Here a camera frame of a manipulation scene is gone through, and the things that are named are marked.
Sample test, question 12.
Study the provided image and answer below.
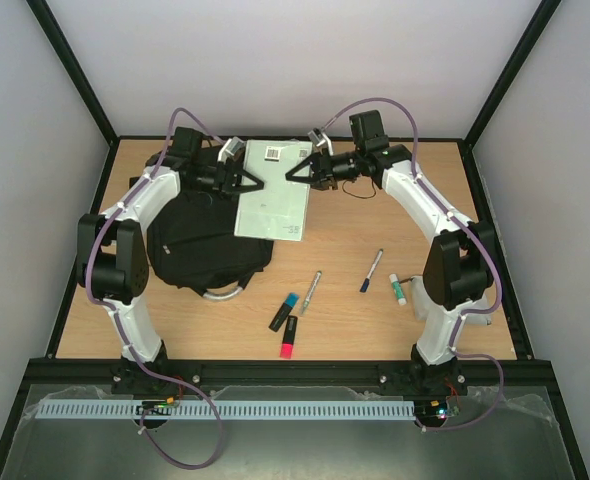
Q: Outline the grey notebook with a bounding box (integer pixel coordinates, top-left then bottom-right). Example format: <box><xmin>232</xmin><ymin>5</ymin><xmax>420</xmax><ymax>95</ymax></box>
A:
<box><xmin>234</xmin><ymin>140</ymin><xmax>312</xmax><ymax>242</ymax></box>

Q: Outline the black backpack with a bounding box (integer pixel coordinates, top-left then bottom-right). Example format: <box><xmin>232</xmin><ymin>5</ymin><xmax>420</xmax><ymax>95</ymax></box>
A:
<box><xmin>142</xmin><ymin>144</ymin><xmax>276</xmax><ymax>304</ymax></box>

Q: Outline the grey pencil pouch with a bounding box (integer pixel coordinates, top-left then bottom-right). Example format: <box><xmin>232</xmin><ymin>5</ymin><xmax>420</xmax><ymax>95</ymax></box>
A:
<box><xmin>410</xmin><ymin>276</ymin><xmax>492</xmax><ymax>326</ymax></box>

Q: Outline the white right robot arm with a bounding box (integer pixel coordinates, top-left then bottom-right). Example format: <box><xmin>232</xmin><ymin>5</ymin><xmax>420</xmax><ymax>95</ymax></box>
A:
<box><xmin>285</xmin><ymin>110</ymin><xmax>500</xmax><ymax>393</ymax></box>

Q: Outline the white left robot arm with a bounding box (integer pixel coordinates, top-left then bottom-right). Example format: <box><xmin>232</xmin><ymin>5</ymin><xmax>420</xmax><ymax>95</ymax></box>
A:
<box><xmin>76</xmin><ymin>127</ymin><xmax>273</xmax><ymax>378</ymax></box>

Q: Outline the green marker pen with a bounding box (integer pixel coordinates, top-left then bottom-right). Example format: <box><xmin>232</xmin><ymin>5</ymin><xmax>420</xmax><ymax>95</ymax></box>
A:
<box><xmin>300</xmin><ymin>270</ymin><xmax>322</xmax><ymax>316</ymax></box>

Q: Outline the blue marker pen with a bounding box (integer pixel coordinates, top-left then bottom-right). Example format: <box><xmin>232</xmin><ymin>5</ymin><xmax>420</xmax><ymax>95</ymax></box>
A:
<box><xmin>359</xmin><ymin>248</ymin><xmax>384</xmax><ymax>293</ymax></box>

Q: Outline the white glue stick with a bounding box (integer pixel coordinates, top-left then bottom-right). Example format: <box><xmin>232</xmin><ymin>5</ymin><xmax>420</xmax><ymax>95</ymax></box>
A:
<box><xmin>389</xmin><ymin>273</ymin><xmax>407</xmax><ymax>306</ymax></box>

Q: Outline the blue highlighter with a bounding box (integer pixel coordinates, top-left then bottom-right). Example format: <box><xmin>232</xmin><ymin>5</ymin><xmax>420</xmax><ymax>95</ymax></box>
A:
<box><xmin>269</xmin><ymin>293</ymin><xmax>299</xmax><ymax>332</ymax></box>

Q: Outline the pink highlighter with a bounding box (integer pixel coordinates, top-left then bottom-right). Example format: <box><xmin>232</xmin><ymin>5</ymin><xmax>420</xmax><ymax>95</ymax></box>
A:
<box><xmin>280</xmin><ymin>315</ymin><xmax>298</xmax><ymax>359</ymax></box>

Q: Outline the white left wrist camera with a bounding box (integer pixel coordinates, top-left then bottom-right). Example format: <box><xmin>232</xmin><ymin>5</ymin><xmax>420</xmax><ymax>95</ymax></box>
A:
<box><xmin>218</xmin><ymin>136</ymin><xmax>245</xmax><ymax>162</ymax></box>

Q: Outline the grey slotted cable duct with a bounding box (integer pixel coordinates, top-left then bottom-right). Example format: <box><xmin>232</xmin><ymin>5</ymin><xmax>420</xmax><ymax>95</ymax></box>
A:
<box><xmin>35</xmin><ymin>399</ymin><xmax>415</xmax><ymax>421</ymax></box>

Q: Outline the black aluminium frame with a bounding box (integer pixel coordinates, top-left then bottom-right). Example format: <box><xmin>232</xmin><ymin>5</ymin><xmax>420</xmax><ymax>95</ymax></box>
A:
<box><xmin>0</xmin><ymin>1</ymin><xmax>588</xmax><ymax>479</ymax></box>

